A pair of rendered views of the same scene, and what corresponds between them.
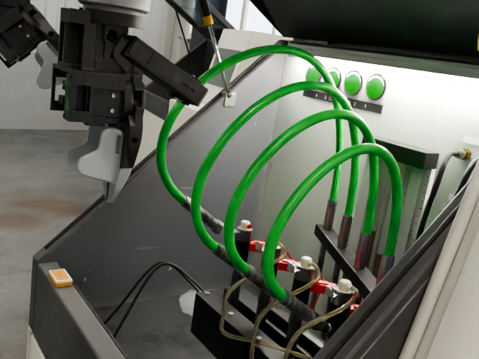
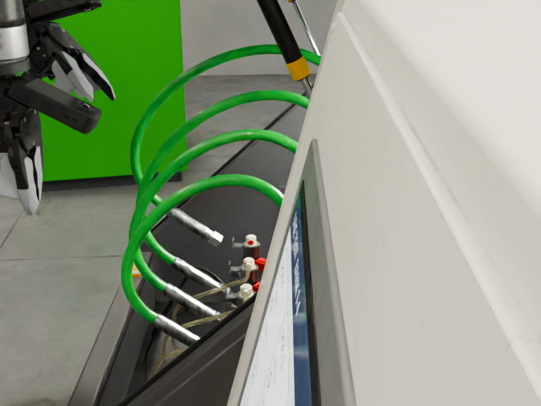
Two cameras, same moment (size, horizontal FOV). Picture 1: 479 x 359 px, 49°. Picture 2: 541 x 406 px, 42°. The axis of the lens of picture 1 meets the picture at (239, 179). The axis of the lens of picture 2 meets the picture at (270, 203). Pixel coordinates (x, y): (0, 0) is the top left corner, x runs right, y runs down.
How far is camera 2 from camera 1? 0.69 m
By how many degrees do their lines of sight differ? 36
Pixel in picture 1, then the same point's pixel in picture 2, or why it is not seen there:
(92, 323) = (119, 314)
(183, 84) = (64, 115)
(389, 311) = (200, 354)
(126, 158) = (19, 181)
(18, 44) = (38, 64)
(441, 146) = not seen: hidden behind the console
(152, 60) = (30, 97)
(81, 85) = not seen: outside the picture
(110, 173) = (16, 192)
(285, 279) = not seen: hidden behind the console
